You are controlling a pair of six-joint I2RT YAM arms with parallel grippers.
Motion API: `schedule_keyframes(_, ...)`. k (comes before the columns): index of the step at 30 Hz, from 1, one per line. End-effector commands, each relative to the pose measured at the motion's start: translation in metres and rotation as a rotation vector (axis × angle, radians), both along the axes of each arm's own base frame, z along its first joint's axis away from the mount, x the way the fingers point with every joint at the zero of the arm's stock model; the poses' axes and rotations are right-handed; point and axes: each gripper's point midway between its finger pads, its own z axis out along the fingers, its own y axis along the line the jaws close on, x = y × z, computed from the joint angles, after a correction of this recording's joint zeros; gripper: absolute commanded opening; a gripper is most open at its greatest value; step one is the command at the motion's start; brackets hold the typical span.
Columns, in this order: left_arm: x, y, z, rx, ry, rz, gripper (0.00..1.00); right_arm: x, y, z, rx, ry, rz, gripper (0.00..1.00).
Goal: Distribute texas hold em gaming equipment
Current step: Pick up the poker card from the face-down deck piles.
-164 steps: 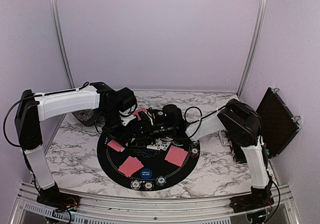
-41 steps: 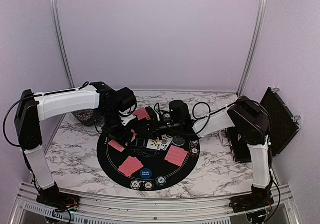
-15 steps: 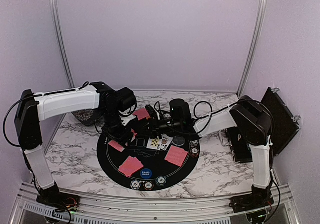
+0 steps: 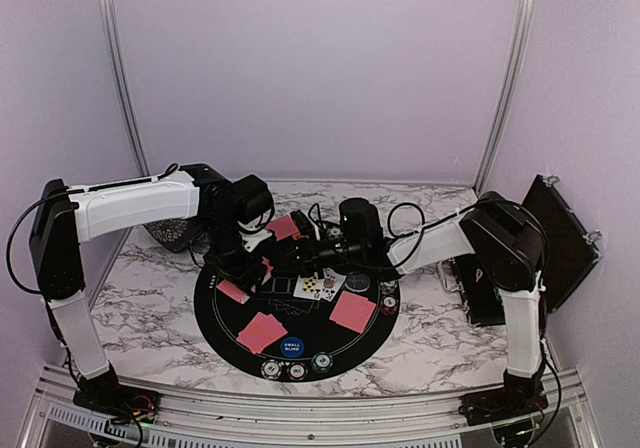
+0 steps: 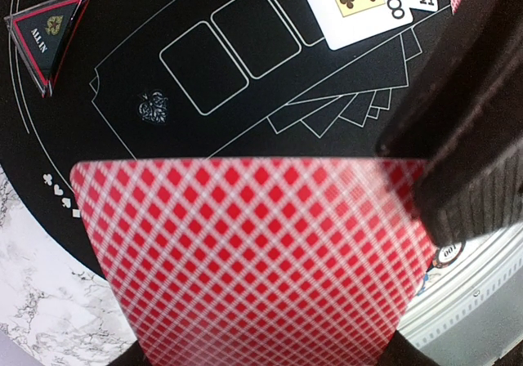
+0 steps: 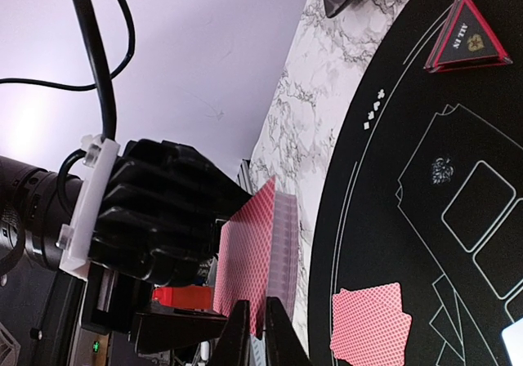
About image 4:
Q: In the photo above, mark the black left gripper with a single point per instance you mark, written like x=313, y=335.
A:
x=244, y=274

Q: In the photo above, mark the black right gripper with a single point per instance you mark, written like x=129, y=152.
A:
x=307, y=251

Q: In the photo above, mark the black dealer button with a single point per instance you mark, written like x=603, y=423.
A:
x=358, y=282

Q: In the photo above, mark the red playing card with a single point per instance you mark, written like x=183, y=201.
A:
x=256, y=349
x=351, y=298
x=354, y=317
x=283, y=227
x=259, y=330

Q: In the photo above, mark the face-up playing card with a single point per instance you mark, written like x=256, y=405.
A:
x=330, y=284
x=307, y=288

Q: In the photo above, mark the red playing card deck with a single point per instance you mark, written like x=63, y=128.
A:
x=234, y=293

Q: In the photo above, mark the blue small blind button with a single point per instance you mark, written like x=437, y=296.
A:
x=292, y=348

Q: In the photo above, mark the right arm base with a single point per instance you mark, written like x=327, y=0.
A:
x=514, y=414

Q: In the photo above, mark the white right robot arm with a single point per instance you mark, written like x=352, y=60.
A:
x=508, y=241

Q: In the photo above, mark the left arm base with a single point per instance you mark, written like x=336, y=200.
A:
x=106, y=394

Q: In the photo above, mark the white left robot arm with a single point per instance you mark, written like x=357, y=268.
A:
x=70, y=216

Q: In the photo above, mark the black floral patterned pouch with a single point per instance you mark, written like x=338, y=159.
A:
x=174, y=234

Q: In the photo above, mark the round black poker mat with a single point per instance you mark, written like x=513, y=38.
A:
x=220, y=320

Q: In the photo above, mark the black poker chip case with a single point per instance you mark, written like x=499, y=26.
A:
x=572, y=257

